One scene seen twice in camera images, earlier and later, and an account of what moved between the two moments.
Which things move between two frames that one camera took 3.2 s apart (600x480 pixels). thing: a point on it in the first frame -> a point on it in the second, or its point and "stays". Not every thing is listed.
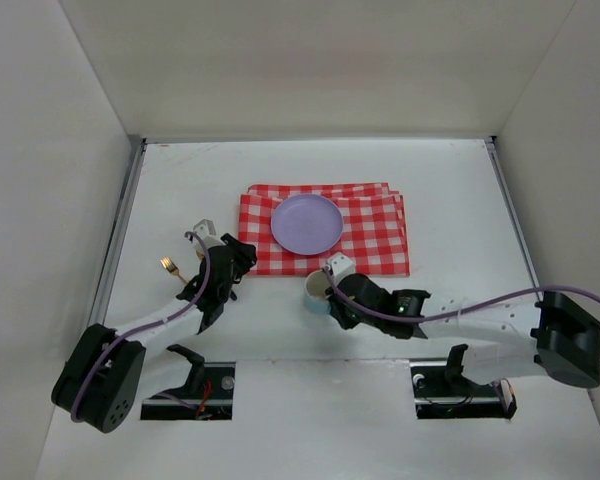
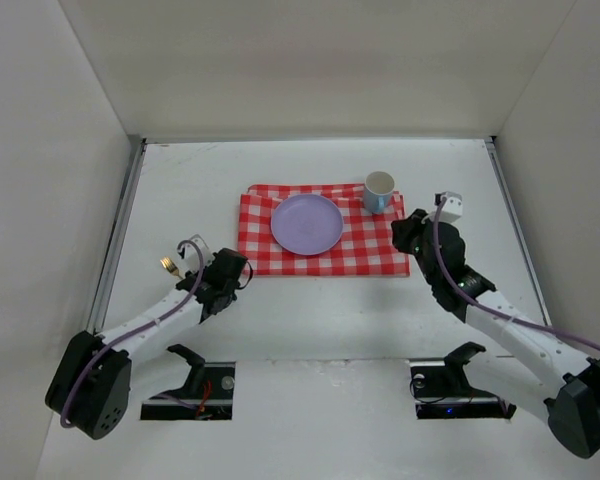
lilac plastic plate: (306, 224) stays
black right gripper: (337, 306) -> (407, 232)
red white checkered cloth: (373, 237) stays
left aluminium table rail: (115, 231) stays
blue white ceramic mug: (315, 300) -> (378, 189)
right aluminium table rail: (490, 142) stays
